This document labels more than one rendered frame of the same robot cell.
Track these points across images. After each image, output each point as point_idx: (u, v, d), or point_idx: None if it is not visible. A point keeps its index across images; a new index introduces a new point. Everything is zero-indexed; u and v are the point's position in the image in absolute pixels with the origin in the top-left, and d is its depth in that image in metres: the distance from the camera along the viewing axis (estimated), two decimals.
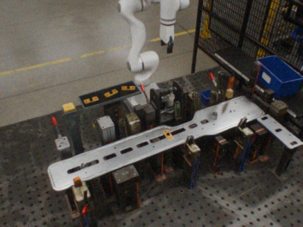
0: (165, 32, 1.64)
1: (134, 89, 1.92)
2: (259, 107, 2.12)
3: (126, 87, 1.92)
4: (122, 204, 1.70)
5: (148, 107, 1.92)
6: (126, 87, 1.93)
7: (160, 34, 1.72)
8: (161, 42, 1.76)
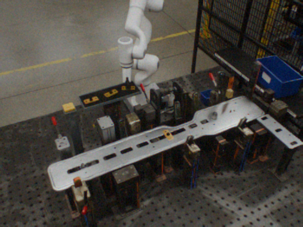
0: (122, 73, 1.82)
1: (134, 89, 1.92)
2: (259, 107, 2.12)
3: None
4: (122, 204, 1.70)
5: (148, 107, 1.92)
6: None
7: None
8: None
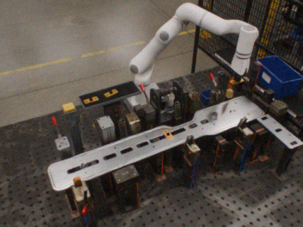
0: (241, 65, 1.71)
1: (244, 80, 1.84)
2: (259, 107, 2.12)
3: (236, 80, 1.82)
4: (122, 204, 1.70)
5: (148, 107, 1.92)
6: (235, 80, 1.83)
7: (231, 66, 1.79)
8: (234, 77, 1.82)
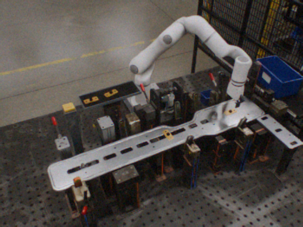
0: (236, 92, 1.84)
1: (237, 111, 2.01)
2: (259, 107, 2.12)
3: (229, 112, 1.99)
4: (122, 204, 1.70)
5: (148, 107, 1.92)
6: (229, 111, 2.00)
7: (227, 91, 1.92)
8: (226, 97, 1.96)
